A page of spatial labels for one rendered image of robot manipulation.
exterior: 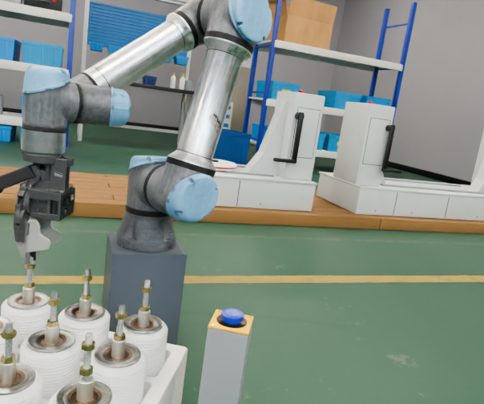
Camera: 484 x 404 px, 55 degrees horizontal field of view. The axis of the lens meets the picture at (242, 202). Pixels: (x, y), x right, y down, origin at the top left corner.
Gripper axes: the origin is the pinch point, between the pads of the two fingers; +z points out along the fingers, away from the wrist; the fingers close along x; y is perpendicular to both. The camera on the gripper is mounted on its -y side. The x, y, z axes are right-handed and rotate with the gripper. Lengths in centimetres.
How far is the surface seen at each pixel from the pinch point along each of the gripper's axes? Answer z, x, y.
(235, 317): 1.7, -10.8, 41.1
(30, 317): 10.7, -4.1, 2.9
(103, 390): 9.1, -24.7, 23.6
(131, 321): 9.3, -2.9, 21.7
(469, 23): -183, 605, 311
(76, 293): 35, 59, -11
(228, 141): 8, 429, 13
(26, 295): 7.7, -1.1, 0.8
